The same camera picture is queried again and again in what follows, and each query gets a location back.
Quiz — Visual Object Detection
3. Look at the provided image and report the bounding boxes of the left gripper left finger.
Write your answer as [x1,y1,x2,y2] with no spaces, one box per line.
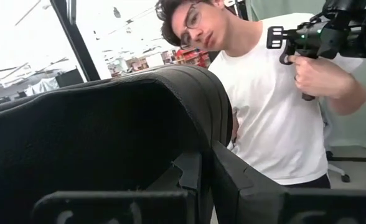
[32,151,204,224]

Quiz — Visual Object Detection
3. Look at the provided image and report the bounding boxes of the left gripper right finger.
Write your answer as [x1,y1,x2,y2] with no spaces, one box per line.
[210,139,366,224]

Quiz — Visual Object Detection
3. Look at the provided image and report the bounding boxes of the olive rubber slide sandal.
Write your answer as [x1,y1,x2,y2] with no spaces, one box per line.
[0,63,233,224]

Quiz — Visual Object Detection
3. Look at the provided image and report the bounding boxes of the person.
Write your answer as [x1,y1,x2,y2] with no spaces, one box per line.
[154,0,366,189]

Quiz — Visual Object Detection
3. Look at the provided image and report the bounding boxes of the white office chair base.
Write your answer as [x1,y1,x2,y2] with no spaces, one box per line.
[324,105,352,184]

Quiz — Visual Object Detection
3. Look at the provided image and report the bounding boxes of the black background monitor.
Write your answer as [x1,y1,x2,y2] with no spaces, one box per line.
[55,67,85,88]

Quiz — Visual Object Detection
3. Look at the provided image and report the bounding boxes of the person's hand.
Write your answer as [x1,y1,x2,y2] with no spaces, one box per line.
[287,54,355,100]

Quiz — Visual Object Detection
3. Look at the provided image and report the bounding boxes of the red storage shelf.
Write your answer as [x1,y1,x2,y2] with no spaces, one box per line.
[175,48,212,69]

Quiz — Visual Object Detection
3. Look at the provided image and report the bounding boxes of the black stand pole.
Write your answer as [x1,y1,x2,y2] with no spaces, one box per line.
[50,0,101,82]

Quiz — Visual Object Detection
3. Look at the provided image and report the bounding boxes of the person's glasses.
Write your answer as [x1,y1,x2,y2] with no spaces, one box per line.
[179,2,202,50]

